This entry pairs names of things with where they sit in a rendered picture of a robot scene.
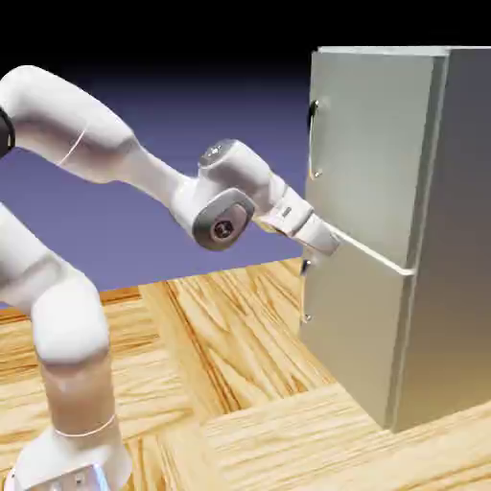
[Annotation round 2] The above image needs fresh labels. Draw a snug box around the grey metal cabinet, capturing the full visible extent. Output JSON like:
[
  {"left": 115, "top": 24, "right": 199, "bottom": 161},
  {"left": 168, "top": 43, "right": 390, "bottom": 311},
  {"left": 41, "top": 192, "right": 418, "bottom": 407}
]
[{"left": 299, "top": 45, "right": 491, "bottom": 434}]

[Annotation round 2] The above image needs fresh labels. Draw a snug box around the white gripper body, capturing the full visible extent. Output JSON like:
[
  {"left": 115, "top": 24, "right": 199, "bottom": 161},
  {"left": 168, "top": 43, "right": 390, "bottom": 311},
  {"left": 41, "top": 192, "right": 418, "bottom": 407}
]
[{"left": 292, "top": 213, "right": 341, "bottom": 257}]

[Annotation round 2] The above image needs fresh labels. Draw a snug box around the short grey cabinet door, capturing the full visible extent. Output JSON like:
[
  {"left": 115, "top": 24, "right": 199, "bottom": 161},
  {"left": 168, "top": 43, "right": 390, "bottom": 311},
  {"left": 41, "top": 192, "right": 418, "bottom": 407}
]
[{"left": 299, "top": 233, "right": 416, "bottom": 431}]

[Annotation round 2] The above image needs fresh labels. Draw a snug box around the long dark door handle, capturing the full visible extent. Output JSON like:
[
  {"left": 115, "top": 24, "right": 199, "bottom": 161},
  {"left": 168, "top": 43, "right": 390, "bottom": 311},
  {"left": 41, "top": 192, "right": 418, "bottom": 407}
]
[{"left": 306, "top": 98, "right": 323, "bottom": 180}]

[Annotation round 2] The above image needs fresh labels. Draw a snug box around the short dark door handle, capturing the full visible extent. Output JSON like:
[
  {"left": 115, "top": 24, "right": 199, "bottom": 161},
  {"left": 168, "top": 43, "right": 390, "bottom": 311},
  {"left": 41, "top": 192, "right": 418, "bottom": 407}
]
[{"left": 299, "top": 259, "right": 314, "bottom": 324}]

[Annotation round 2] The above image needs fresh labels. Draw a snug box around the tall grey cabinet door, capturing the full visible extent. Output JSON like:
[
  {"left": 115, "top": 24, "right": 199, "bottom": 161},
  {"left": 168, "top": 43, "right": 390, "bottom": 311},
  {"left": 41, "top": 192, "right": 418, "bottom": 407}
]
[{"left": 304, "top": 50, "right": 450, "bottom": 269}]

